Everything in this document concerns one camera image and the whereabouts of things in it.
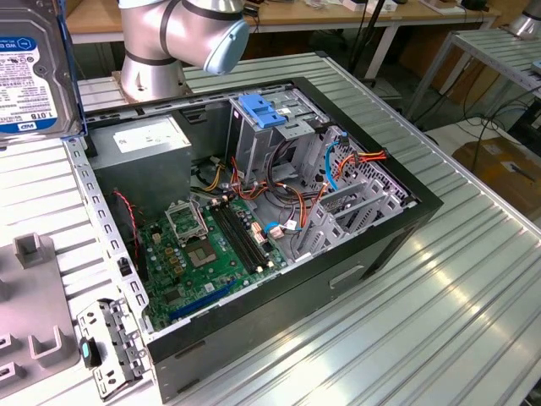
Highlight hard disk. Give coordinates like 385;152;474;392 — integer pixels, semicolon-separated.
0;0;89;147

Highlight metal disk bay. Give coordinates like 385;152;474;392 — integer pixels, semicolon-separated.
291;175;418;266

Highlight black RAM slot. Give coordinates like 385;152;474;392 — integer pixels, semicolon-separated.
216;204;260;272
210;206;254;274
221;202;265;270
226;200;271;267

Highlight metal optical drive cage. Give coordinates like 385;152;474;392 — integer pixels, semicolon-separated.
225;83;331;200

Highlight CPU socket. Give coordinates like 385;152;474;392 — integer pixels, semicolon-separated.
185;239;221;271

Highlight green motherboard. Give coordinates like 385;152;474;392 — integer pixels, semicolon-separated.
137;196;292;333

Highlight blue plastic drive latch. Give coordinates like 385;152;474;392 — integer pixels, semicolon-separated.
238;94;289;131

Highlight metal socket cover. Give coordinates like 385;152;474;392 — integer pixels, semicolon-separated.
163;200;210;247

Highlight black open PC case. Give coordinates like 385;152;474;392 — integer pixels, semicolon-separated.
62;75;445;405

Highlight blue expansion slot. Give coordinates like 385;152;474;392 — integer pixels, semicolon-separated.
167;279;238;321

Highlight grey power supply box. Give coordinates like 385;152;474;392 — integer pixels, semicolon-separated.
86;113;194;221

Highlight black case fan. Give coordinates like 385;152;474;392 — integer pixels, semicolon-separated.
110;192;149;283

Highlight black tripod stand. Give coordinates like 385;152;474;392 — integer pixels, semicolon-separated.
344;0;388;88

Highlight cardboard box with label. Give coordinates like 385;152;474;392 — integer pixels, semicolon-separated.
451;137;541;217

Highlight black latch with teal tab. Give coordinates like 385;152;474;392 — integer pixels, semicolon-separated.
79;336;102;369

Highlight grey parts rack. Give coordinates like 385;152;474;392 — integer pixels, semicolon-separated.
0;231;81;406

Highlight metal slat side table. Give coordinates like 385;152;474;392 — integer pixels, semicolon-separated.
416;28;541;123

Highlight multicoloured wire bundle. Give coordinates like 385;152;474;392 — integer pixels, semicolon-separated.
226;155;329;232

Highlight thick black cable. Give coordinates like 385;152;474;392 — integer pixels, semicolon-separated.
264;137;326;208

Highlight yellow black wire bundle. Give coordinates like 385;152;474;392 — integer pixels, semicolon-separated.
204;162;225;192

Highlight blue data wire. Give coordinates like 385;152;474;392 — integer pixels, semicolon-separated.
262;131;348;234

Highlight orange red power wire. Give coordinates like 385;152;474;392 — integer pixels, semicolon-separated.
336;147;389;178

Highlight red black twisted wire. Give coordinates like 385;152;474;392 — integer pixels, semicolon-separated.
112;189;140;259

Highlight wooden desk white frame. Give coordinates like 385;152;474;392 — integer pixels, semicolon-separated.
63;0;502;81

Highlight metal slot cover bracket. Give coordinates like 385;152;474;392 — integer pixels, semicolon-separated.
74;297;150;402

